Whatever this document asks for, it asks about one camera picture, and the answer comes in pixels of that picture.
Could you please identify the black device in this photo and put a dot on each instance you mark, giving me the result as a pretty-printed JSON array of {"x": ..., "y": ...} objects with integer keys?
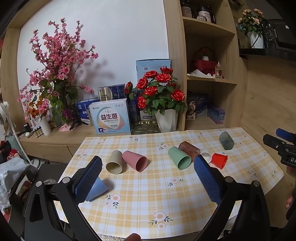
[{"x": 279, "y": 34}]

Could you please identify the row of small bottles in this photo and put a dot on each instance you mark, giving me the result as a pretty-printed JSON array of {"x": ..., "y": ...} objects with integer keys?
[{"x": 37, "y": 132}]

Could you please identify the dark grey translucent cup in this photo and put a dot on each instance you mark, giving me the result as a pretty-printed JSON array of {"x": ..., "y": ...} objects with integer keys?
[{"x": 226, "y": 140}]

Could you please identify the pink artificial blossom tree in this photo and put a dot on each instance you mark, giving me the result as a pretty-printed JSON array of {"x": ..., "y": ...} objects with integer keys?
[{"x": 55, "y": 69}]

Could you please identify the yellow plaid floral tablecloth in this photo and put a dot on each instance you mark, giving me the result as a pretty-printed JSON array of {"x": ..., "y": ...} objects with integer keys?
[{"x": 161, "y": 185}]

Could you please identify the red basket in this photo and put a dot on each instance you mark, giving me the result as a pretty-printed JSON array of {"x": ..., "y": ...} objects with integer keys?
[{"x": 203, "y": 63}]

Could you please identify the dark blue patterned box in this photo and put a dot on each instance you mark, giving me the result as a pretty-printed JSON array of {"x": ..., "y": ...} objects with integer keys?
[{"x": 133, "y": 112}]

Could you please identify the purple box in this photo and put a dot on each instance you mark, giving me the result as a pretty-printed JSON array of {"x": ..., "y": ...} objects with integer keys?
[{"x": 216, "y": 114}]

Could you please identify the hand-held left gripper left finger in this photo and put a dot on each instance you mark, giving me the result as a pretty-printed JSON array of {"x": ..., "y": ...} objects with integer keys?
[{"x": 89, "y": 180}]

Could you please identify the brown translucent cup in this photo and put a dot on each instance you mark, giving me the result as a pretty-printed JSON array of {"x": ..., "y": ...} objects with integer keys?
[{"x": 190, "y": 148}]

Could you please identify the dark blue printed box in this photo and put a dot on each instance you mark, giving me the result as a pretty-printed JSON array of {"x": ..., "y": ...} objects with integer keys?
[{"x": 196, "y": 107}]

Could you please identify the dark lidded jar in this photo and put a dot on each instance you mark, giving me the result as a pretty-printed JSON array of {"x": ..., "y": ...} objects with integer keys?
[{"x": 186, "y": 8}]

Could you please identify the white wall socket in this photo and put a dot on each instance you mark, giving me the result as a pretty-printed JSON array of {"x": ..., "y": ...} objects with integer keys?
[{"x": 82, "y": 82}]

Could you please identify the silver and dark blue box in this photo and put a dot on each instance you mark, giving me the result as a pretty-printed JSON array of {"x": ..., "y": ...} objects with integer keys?
[{"x": 112, "y": 92}]

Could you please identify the pink artificial rose plant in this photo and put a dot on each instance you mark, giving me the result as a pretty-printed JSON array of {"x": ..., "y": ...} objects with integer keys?
[{"x": 251, "y": 19}]

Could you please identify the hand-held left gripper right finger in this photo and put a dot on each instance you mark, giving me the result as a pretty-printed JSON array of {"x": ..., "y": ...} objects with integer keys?
[{"x": 208, "y": 182}]

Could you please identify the white cloth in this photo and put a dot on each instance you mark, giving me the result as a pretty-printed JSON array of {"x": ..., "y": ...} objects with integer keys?
[{"x": 199, "y": 73}]

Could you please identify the blue and white box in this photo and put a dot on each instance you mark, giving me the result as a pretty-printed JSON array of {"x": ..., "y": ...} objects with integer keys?
[{"x": 86, "y": 109}]

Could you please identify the white box with pastel label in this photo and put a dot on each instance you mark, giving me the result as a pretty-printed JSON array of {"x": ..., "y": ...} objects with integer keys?
[{"x": 110, "y": 118}]

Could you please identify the red artificial rose bouquet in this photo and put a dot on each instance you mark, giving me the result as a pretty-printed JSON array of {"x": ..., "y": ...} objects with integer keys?
[{"x": 159, "y": 92}]

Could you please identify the person's left hand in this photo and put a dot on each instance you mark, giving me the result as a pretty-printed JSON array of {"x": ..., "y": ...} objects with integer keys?
[{"x": 134, "y": 237}]

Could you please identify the black mini tripod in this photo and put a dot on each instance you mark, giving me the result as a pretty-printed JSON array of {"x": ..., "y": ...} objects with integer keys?
[{"x": 77, "y": 121}]

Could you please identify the orange artificial flowers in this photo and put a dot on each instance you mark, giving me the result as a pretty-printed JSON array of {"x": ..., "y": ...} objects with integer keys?
[{"x": 34, "y": 110}]

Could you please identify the person's right hand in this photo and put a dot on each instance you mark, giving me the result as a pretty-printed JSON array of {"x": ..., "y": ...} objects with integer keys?
[{"x": 289, "y": 201}]

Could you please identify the white cup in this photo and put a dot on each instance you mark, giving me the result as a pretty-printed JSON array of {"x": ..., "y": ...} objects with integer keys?
[{"x": 206, "y": 156}]

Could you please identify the gold patterned mat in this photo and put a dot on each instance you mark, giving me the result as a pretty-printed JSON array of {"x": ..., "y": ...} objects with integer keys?
[{"x": 145, "y": 127}]

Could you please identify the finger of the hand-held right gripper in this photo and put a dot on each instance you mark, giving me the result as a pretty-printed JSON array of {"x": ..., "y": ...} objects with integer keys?
[
  {"x": 272, "y": 141},
  {"x": 284, "y": 133}
]

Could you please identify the white fan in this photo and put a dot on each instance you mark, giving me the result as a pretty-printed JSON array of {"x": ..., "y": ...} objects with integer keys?
[{"x": 5, "y": 117}]

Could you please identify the blue cup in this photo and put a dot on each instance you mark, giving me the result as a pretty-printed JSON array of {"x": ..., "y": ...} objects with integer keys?
[{"x": 98, "y": 190}]

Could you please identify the pink cloth pouch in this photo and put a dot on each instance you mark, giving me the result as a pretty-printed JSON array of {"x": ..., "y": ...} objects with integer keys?
[{"x": 66, "y": 127}]

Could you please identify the pink cup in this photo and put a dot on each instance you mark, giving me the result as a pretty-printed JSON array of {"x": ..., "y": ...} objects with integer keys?
[{"x": 136, "y": 161}]

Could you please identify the green cup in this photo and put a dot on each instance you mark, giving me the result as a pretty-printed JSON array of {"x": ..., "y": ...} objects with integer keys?
[{"x": 178, "y": 157}]

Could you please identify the glass perfume bottle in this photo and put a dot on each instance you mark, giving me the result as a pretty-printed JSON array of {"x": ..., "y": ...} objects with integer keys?
[{"x": 218, "y": 70}]

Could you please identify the wooden shelf unit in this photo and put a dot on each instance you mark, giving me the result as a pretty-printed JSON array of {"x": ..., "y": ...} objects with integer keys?
[{"x": 208, "y": 88}]

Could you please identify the tall light blue box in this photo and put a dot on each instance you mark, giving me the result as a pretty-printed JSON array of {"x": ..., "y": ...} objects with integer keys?
[{"x": 150, "y": 67}]

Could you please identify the grey plastic bag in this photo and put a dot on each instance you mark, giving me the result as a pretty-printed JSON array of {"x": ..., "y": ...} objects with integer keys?
[{"x": 10, "y": 172}]

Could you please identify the beige cup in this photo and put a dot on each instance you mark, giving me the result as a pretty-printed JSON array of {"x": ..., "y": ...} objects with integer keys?
[{"x": 114, "y": 163}]

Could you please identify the white lidded jar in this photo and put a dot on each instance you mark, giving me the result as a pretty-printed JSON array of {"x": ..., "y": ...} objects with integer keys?
[{"x": 204, "y": 12}]

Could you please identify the white faceted flower pot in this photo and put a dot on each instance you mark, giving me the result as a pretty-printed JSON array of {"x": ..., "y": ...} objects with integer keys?
[{"x": 166, "y": 120}]

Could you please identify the red cup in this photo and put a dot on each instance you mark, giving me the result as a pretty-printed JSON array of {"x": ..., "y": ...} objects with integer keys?
[{"x": 219, "y": 160}]

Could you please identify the white plant pot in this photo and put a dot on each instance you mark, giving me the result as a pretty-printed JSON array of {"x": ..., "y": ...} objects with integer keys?
[{"x": 256, "y": 39}]

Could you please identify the white slim vase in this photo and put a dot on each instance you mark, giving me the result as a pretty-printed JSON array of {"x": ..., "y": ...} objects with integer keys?
[{"x": 45, "y": 126}]

